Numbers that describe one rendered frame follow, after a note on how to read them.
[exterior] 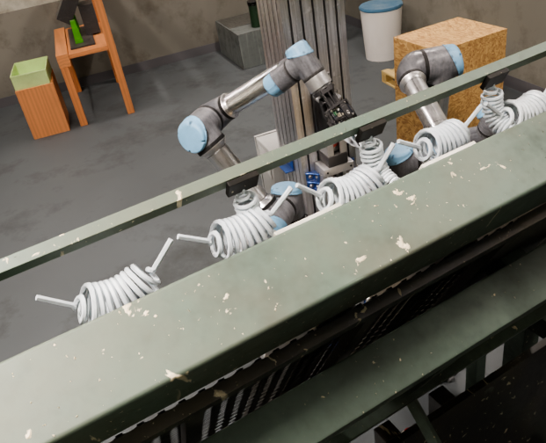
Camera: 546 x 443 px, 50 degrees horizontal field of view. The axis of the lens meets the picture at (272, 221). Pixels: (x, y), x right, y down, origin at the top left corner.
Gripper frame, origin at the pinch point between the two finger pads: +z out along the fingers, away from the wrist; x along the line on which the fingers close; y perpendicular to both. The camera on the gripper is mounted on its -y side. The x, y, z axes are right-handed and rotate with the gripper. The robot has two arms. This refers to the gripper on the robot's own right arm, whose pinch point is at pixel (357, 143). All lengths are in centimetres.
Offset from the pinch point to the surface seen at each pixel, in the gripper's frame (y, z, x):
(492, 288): 91, 23, -9
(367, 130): 90, -10, -12
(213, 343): 121, -3, -44
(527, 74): -368, 72, 227
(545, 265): 87, 26, 1
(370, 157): 87, -5, -13
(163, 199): 101, -19, -42
